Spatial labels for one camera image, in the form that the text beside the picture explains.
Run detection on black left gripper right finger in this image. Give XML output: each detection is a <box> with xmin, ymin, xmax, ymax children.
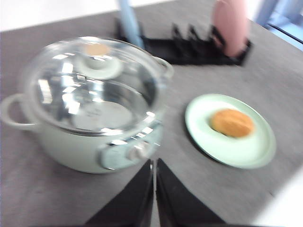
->
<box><xmin>156</xmin><ymin>158</ymin><xmax>225</xmax><ymax>227</ymax></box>

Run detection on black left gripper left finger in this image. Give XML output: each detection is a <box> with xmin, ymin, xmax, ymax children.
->
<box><xmin>86</xmin><ymin>159</ymin><xmax>154</xmax><ymax>227</ymax></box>

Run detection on green plate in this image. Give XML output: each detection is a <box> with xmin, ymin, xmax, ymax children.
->
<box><xmin>185</xmin><ymin>94</ymin><xmax>276</xmax><ymax>169</ymax></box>

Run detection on brown potato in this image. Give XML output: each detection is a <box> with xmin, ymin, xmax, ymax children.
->
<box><xmin>210</xmin><ymin>109</ymin><xmax>254</xmax><ymax>138</ymax></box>

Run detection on glass pot lid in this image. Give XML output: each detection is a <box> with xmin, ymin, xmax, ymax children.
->
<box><xmin>25</xmin><ymin>37</ymin><xmax>163</xmax><ymax>137</ymax></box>

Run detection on green electric steamer pot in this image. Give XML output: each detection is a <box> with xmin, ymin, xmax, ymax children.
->
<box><xmin>1</xmin><ymin>56</ymin><xmax>174</xmax><ymax>174</ymax></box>

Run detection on blue plate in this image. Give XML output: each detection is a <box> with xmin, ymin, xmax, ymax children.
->
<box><xmin>121</xmin><ymin>0</ymin><xmax>145</xmax><ymax>49</ymax></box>

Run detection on pink plate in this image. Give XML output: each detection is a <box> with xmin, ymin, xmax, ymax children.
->
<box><xmin>213</xmin><ymin>0</ymin><xmax>248</xmax><ymax>57</ymax></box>

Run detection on black dish rack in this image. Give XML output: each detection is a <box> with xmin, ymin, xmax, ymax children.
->
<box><xmin>115</xmin><ymin>18</ymin><xmax>253</xmax><ymax>66</ymax></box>

